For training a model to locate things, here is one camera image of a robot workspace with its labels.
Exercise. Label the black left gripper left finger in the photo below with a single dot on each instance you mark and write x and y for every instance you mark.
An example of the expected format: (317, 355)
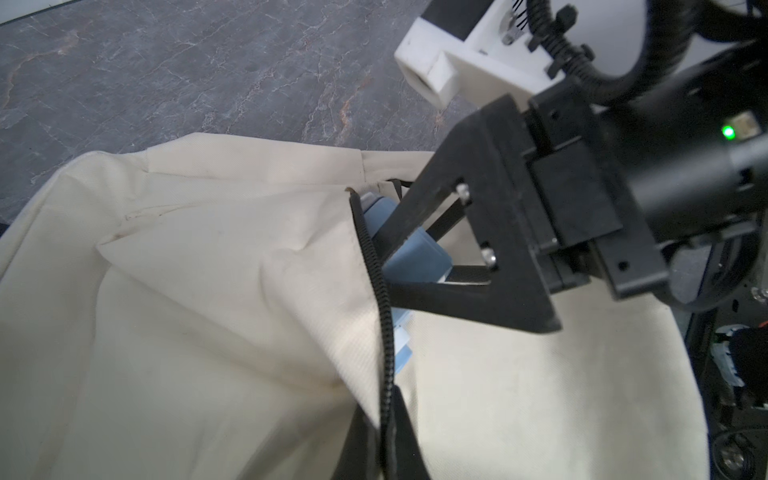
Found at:
(360, 455)

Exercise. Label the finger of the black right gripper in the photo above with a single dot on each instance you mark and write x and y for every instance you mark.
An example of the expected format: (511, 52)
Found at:
(482, 162)

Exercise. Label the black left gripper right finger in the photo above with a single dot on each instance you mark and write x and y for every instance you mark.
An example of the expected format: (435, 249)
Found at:
(402, 456)

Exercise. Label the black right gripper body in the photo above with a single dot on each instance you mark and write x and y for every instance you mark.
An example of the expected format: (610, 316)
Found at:
(596, 219)

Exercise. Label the light blue pencil sharpener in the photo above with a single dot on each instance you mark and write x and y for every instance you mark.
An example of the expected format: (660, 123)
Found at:
(419, 260)

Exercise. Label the cream canvas backpack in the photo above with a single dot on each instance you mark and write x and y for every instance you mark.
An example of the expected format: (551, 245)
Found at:
(201, 310)

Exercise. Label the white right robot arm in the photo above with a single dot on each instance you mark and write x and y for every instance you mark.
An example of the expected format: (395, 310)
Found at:
(694, 155)

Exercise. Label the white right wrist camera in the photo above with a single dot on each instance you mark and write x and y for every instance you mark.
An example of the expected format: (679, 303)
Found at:
(475, 50)

